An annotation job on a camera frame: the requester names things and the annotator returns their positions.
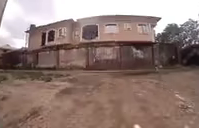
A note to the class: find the dark shed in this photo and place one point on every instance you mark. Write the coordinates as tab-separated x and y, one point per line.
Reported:
197	55

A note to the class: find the grass patch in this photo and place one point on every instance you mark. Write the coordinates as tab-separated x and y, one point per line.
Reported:
7	77

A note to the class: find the robot's own part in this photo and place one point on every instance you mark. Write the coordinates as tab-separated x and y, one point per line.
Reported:
137	126

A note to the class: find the group of trees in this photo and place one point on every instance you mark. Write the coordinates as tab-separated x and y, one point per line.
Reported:
183	31

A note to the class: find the stained concrete fence wall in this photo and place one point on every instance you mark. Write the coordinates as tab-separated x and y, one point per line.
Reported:
73	58

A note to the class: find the unfinished beige two-storey building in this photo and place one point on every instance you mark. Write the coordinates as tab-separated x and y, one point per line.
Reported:
120	35

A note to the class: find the brown dirt road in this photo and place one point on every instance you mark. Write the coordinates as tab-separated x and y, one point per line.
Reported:
100	100

